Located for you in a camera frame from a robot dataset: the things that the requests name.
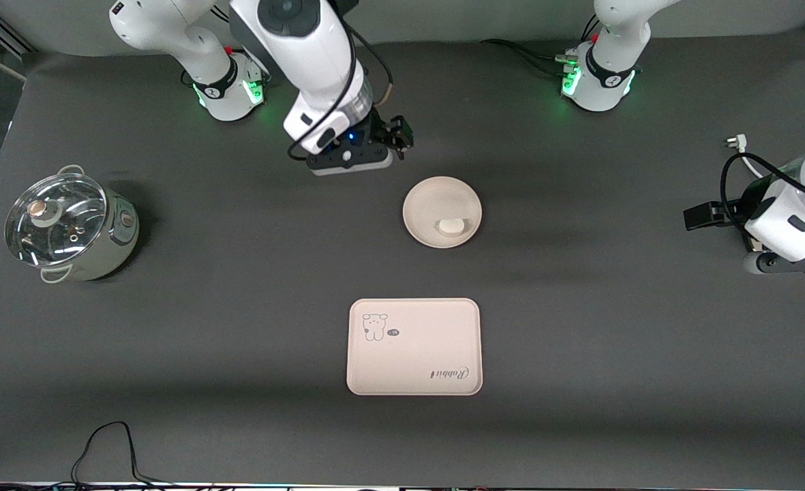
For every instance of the aluminium frame profile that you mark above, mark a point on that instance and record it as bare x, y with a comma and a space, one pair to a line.
0, 34

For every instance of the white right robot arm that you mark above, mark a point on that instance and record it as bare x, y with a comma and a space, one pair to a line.
300, 48

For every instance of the round cream plate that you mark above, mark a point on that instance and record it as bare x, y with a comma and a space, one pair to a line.
436, 198

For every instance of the steel pot with glass lid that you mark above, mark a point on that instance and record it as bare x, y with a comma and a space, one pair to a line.
112, 245

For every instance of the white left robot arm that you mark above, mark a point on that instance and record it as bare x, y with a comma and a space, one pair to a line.
603, 82

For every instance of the glass pot lid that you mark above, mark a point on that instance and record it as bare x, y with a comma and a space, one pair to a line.
68, 232

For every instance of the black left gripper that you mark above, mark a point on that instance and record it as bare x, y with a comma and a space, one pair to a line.
731, 211

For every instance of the white steamed bun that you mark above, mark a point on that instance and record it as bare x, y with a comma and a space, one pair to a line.
452, 226

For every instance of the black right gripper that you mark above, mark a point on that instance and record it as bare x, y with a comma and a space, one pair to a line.
380, 132

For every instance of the cream rabbit print tray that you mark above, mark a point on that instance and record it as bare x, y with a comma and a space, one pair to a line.
416, 354

